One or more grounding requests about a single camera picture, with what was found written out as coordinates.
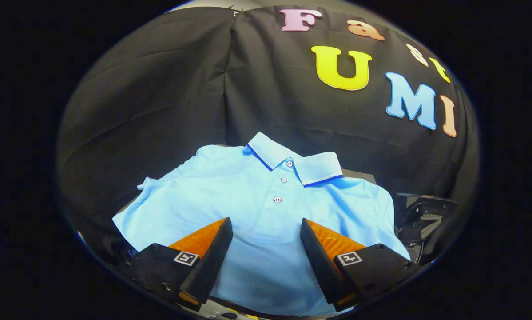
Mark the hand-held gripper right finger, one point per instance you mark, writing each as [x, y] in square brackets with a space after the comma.
[319, 266]

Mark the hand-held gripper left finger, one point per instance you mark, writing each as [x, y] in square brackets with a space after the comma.
[210, 266]

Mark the light blue polo shirt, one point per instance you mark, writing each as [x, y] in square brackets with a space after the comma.
[230, 195]

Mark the dark transparent washing machine lid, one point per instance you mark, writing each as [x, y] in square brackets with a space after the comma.
[423, 218]

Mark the grey cabinet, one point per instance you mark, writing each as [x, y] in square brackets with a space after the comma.
[359, 176]

